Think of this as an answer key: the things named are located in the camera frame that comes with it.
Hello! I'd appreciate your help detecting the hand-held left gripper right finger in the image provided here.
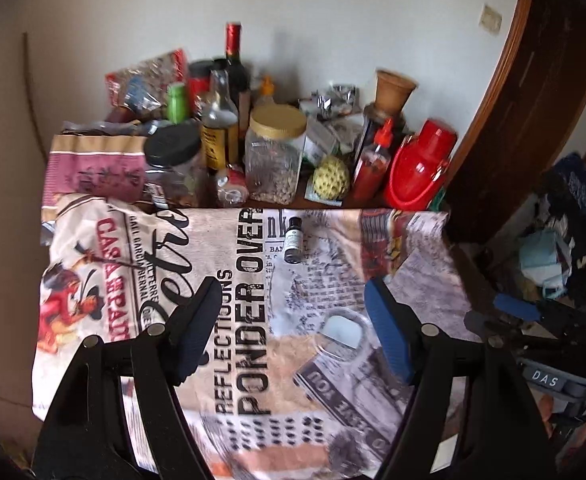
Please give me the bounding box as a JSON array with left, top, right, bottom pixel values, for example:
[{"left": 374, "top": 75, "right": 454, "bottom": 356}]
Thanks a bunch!
[{"left": 364, "top": 277, "right": 556, "bottom": 480}]

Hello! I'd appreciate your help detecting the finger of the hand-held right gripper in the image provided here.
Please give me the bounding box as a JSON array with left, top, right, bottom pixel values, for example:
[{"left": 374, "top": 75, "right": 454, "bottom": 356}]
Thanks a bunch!
[
  {"left": 463, "top": 310, "right": 524, "bottom": 346},
  {"left": 493, "top": 292, "right": 544, "bottom": 323}
]

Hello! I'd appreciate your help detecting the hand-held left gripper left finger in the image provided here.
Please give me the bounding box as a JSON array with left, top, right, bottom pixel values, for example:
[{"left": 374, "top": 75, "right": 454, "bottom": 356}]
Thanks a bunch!
[{"left": 32, "top": 276, "right": 224, "bottom": 480}]

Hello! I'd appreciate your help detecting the clear plastic container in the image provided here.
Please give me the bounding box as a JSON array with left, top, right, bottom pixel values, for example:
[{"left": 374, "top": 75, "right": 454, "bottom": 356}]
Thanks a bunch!
[{"left": 315, "top": 306, "right": 369, "bottom": 363}]

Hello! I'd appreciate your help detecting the light blue bag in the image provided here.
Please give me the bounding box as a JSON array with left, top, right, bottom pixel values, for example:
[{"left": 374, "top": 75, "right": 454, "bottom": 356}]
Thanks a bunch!
[{"left": 518, "top": 232, "right": 571, "bottom": 286}]

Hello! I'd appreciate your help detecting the printed tablecloth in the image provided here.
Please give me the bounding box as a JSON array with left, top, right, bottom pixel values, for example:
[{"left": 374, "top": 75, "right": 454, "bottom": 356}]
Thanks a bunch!
[{"left": 32, "top": 192, "right": 478, "bottom": 480}]

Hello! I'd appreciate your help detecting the small dark dropper bottle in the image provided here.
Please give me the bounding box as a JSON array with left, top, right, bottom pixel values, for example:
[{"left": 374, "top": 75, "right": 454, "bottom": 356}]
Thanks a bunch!
[{"left": 283, "top": 216, "right": 305, "bottom": 264}]

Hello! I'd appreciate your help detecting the red drink can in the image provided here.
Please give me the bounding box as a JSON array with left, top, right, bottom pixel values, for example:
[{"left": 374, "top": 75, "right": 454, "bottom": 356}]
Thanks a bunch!
[{"left": 215, "top": 167, "right": 249, "bottom": 206}]

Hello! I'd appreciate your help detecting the yellow green custard apple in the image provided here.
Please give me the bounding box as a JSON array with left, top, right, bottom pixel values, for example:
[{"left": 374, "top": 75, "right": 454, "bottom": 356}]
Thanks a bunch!
[{"left": 313, "top": 155, "right": 350, "bottom": 201}]

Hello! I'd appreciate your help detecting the black lid clear jar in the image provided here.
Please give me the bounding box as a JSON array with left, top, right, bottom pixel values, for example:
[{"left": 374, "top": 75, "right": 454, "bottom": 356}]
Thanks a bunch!
[{"left": 144, "top": 122, "right": 209, "bottom": 208}]

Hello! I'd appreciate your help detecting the red thermos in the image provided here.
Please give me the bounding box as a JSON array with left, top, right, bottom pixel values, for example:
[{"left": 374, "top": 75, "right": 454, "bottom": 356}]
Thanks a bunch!
[{"left": 385, "top": 119, "right": 458, "bottom": 211}]

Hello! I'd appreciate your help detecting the red sauce squeeze bottle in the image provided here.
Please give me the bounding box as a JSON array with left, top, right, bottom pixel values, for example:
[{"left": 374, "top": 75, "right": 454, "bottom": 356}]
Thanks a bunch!
[{"left": 351, "top": 117, "right": 394, "bottom": 203}]

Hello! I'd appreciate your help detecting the beige maroon printed sack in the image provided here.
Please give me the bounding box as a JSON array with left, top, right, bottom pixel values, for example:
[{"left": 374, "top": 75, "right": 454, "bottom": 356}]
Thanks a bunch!
[{"left": 42, "top": 132, "right": 154, "bottom": 208}]

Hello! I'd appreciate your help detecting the beige lid clear jar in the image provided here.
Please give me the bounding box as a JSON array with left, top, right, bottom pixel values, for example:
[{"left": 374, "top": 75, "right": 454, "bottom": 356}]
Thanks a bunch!
[{"left": 244, "top": 104, "right": 308, "bottom": 206}]

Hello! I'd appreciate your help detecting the large dark wooden door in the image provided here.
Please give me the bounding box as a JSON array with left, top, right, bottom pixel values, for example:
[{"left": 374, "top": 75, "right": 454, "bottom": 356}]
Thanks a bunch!
[{"left": 443, "top": 0, "right": 586, "bottom": 246}]

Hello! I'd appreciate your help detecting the clear plastic packet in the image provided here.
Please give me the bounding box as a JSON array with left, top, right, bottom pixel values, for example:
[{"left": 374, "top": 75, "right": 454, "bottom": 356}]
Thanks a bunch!
[{"left": 303, "top": 117, "right": 339, "bottom": 166}]

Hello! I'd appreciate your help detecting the clear bottle yellow label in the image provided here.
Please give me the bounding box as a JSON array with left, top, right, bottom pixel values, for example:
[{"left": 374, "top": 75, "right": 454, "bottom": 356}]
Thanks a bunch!
[{"left": 200, "top": 70, "right": 240, "bottom": 171}]

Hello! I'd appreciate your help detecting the green capped bottle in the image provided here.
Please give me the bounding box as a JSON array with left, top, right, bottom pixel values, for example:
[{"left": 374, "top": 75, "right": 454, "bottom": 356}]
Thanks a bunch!
[{"left": 167, "top": 82, "right": 190, "bottom": 123}]

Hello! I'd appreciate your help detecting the crumpled silver foil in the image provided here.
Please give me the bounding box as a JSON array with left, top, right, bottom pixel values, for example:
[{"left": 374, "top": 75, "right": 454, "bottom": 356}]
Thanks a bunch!
[{"left": 300, "top": 82, "right": 361, "bottom": 118}]

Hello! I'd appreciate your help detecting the brown clay vase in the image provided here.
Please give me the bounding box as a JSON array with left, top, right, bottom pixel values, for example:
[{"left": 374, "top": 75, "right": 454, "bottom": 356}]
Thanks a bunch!
[{"left": 374, "top": 70, "right": 418, "bottom": 111}]

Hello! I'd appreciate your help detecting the orange capped small bottle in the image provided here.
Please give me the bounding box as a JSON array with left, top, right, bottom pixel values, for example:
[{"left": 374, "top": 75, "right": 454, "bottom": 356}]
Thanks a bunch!
[{"left": 258, "top": 76, "right": 279, "bottom": 108}]

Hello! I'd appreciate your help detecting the red snack packet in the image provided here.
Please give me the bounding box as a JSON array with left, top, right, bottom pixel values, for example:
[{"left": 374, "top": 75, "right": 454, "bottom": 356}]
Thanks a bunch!
[{"left": 106, "top": 50, "right": 190, "bottom": 121}]

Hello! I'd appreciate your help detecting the red black canister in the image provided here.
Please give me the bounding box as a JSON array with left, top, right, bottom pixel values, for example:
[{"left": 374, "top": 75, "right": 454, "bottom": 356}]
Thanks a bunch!
[{"left": 188, "top": 60, "right": 216, "bottom": 111}]

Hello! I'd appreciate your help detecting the dark wine bottle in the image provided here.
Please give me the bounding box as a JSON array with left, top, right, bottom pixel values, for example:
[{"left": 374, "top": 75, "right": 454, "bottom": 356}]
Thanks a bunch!
[{"left": 223, "top": 22, "right": 251, "bottom": 161}]

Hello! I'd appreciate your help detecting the thin wooden stick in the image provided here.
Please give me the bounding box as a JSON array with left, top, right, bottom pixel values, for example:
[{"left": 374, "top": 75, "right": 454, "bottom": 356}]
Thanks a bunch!
[{"left": 20, "top": 32, "right": 49, "bottom": 161}]

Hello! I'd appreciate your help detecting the beige light switch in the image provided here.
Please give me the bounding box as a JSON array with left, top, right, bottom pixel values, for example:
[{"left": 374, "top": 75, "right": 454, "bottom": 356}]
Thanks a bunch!
[{"left": 479, "top": 4, "right": 504, "bottom": 33}]

